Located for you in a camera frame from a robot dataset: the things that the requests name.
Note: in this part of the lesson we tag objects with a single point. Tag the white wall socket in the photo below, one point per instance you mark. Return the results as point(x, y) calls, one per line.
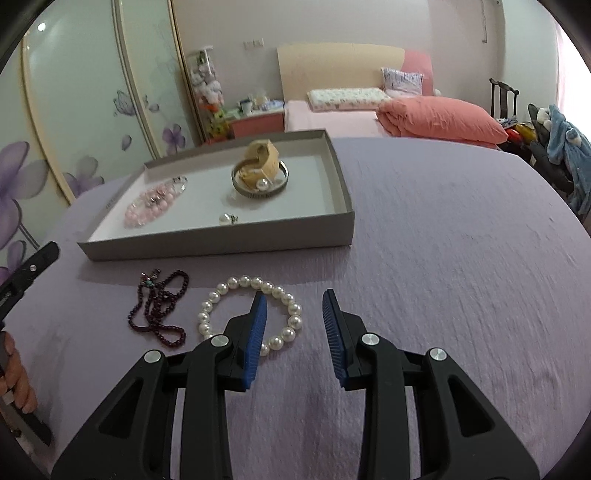
point(253, 44)

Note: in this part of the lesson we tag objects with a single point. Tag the dark clothes pile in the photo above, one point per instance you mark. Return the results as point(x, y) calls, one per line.
point(547, 161)

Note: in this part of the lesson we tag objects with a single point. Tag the plush toy rack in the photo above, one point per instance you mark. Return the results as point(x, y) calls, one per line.
point(207, 87)

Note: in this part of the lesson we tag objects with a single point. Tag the person's left hand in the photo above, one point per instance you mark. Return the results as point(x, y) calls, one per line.
point(18, 374)

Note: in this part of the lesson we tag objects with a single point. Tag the cream and pink headboard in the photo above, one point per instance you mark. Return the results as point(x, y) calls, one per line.
point(332, 67)

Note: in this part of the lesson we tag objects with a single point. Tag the pearl earring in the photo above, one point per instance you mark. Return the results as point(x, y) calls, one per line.
point(262, 184)
point(225, 218)

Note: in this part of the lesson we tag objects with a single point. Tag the colourful toys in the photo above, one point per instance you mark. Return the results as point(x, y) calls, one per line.
point(519, 131)

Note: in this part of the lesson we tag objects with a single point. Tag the thin silver bangle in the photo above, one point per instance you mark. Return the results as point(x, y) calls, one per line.
point(183, 183)

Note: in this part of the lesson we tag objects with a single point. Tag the dark wooden chair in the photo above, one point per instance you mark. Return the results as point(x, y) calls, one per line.
point(503, 99)

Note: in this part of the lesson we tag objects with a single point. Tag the purple bed sheet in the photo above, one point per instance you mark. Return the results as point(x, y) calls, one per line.
point(438, 254)

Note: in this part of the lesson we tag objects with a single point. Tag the purple patterned pillow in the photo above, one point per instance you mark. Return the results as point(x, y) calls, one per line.
point(401, 81)

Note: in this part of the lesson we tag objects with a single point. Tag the floral wardrobe doors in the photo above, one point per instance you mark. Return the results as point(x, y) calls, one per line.
point(83, 92)

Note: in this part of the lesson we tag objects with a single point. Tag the pink duvet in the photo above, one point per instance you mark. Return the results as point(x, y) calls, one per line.
point(438, 120)

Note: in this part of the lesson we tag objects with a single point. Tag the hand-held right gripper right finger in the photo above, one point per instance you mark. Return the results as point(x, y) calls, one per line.
point(333, 337)

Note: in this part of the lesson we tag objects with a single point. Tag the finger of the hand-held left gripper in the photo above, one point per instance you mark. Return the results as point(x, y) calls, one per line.
point(34, 265)

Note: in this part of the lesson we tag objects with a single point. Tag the cluttered small containers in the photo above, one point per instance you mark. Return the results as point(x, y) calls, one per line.
point(258, 105)

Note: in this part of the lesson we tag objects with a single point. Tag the blue fleece robe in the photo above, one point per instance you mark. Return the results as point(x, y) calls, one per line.
point(570, 152)

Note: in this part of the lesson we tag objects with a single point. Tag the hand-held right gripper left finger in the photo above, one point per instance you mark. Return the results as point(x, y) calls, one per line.
point(256, 341)

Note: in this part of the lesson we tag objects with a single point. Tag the pink nightstand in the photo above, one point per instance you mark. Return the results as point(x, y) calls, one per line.
point(258, 125)

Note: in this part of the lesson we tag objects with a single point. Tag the grey shallow box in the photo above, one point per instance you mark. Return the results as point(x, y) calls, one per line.
point(207, 244)

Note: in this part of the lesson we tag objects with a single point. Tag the white floral pillow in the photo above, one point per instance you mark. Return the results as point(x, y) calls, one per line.
point(346, 99)

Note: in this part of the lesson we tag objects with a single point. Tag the pink bed sheet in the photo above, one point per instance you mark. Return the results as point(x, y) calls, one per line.
point(323, 122)

